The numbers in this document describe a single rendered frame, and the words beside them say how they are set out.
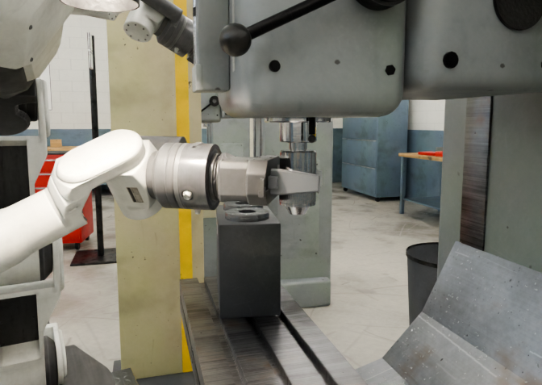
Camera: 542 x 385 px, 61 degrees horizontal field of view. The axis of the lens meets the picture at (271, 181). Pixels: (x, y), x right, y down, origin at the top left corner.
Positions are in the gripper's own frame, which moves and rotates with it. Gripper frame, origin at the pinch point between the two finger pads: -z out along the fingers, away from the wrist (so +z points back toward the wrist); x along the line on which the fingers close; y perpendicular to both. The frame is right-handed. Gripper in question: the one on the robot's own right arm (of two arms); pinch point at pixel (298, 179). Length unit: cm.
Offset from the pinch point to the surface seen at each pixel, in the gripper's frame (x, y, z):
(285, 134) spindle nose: -2.0, -5.8, 1.4
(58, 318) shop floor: 212, 126, 182
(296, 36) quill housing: -10.6, -15.9, -0.7
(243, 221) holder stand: 27.2, 11.8, 13.3
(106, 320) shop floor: 215, 125, 149
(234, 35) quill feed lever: -17.2, -15.0, 4.1
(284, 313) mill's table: 29.3, 30.7, 5.2
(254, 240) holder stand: 26.1, 15.1, 10.9
